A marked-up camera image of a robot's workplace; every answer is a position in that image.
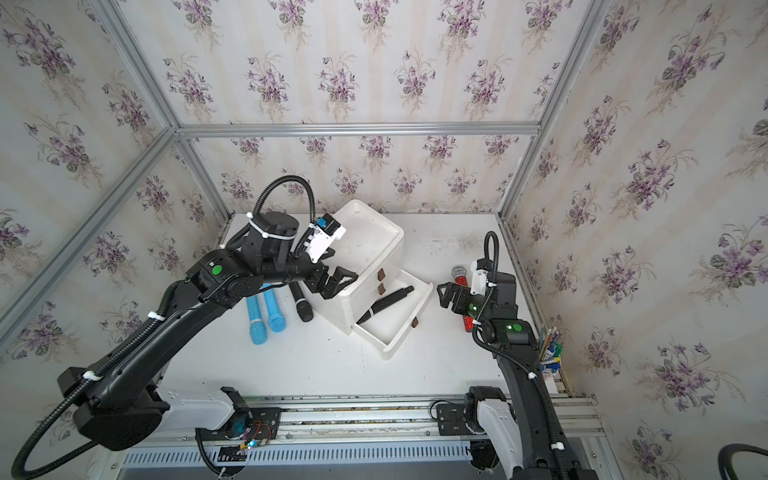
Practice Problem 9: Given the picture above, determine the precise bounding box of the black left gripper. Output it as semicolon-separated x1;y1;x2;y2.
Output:
259;237;360;296

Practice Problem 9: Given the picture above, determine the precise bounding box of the black microphone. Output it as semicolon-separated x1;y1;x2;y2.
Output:
356;286;415;325
289;282;314;323

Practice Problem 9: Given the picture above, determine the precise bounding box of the white plastic drawer cabinet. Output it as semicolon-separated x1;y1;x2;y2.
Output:
307;199;405;336

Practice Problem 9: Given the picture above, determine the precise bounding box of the blue plastic tool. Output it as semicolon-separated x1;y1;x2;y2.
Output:
263;289;286;333

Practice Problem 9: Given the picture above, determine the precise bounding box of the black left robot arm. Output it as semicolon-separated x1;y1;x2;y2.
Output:
11;175;358;479

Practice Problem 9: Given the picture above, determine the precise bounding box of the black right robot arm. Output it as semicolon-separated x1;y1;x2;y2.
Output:
437;231;598;479

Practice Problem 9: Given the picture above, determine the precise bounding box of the black microphone in drawer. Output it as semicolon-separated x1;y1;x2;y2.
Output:
356;286;415;325

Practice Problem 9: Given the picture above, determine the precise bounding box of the pink pen cup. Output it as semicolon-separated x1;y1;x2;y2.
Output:
538;327;563;393

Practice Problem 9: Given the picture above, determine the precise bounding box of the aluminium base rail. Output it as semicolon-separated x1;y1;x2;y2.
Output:
89;392;607;480

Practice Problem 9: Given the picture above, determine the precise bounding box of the black cable loop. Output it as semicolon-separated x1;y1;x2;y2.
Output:
717;443;768;480

